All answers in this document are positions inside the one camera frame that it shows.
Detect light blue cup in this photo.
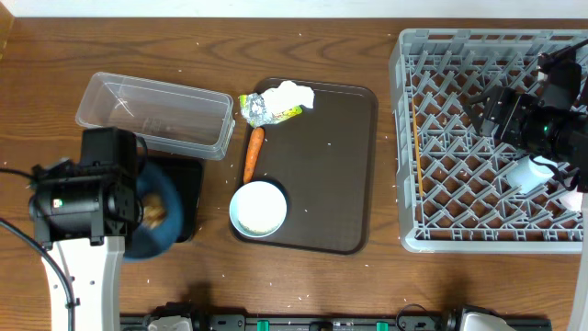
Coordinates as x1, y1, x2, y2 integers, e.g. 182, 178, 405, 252
506, 156, 557, 194

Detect pink cup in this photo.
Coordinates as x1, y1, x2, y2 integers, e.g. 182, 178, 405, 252
560, 191, 583, 212

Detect orange carrot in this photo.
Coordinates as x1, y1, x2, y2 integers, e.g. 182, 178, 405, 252
243, 127, 265, 184

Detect brown food scraps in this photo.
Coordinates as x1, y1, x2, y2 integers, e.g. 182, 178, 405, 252
141, 193, 167, 229

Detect blue plate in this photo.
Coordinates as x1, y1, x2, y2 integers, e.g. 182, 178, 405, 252
124, 162, 184, 262

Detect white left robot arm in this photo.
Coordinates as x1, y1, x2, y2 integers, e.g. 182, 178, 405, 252
29, 127, 145, 330

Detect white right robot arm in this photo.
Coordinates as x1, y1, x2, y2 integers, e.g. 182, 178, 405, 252
463, 87, 587, 228

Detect grey dishwasher rack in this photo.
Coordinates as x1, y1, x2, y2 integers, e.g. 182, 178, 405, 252
389, 29, 587, 254

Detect black waste bin tray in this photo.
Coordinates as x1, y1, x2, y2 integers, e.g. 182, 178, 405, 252
132, 156, 203, 251

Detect wooden chopstick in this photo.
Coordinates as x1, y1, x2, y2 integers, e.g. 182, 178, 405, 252
411, 98, 424, 198

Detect brown serving tray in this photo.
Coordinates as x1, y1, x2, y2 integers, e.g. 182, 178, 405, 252
254, 81, 379, 256

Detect crumpled white tissue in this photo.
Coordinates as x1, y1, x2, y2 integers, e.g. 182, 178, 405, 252
261, 80, 315, 114

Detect crumpled foil snack wrapper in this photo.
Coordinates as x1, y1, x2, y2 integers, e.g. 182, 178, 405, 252
239, 94, 303, 128

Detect light blue rice bowl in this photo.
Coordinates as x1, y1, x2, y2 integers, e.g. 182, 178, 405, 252
229, 181, 288, 238

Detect clear plastic container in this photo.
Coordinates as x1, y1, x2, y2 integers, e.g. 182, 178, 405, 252
75, 72, 235, 161

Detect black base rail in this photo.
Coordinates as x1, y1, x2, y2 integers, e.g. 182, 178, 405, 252
119, 302, 552, 331

